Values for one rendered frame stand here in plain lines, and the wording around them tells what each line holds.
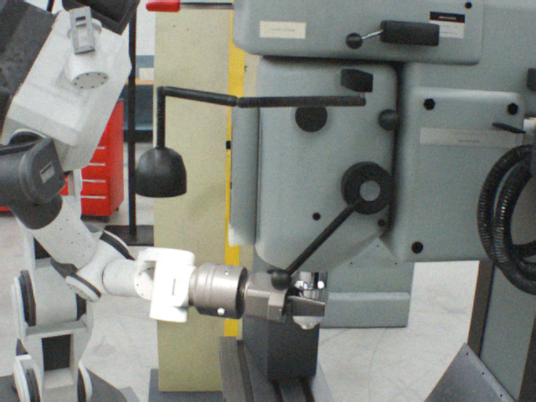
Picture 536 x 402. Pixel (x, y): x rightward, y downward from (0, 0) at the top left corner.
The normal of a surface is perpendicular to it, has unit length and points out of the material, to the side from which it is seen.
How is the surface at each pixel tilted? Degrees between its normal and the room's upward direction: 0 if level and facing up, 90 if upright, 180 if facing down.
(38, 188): 79
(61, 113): 58
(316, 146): 90
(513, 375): 90
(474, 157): 90
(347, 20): 90
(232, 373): 0
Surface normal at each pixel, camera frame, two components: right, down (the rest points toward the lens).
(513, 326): -0.99, 0.00
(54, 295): 0.46, 0.09
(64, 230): 0.84, 0.25
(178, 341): 0.11, 0.26
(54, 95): 0.41, -0.30
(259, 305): -0.21, 0.25
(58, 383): 0.25, -0.74
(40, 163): 0.96, -0.11
